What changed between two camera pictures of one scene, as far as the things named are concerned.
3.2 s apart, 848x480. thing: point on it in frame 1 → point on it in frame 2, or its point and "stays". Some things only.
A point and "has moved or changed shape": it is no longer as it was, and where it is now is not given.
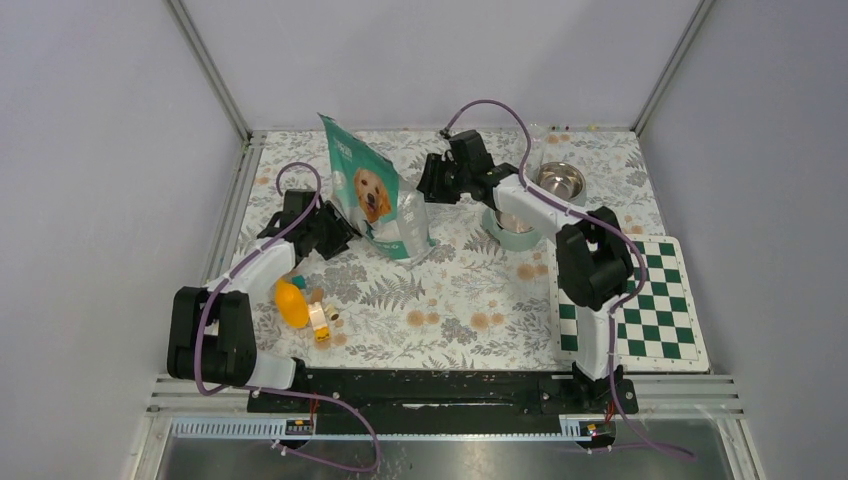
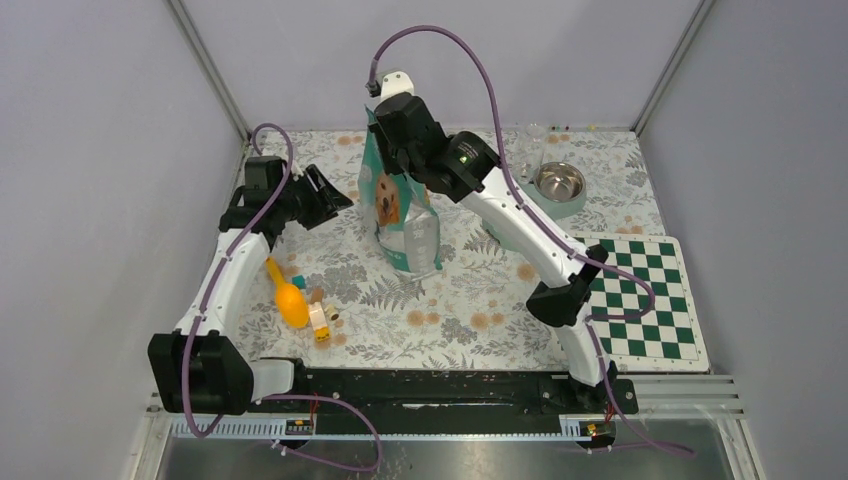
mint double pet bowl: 562,181 stays
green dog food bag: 387,211 has moved or changed shape
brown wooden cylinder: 317,295 stays
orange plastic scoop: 292,303 stays
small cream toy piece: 332,312 stays
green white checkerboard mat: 658,328 stays
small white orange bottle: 318,319 stays
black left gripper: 342,231 → 326,201
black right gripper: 429,182 → 374,125
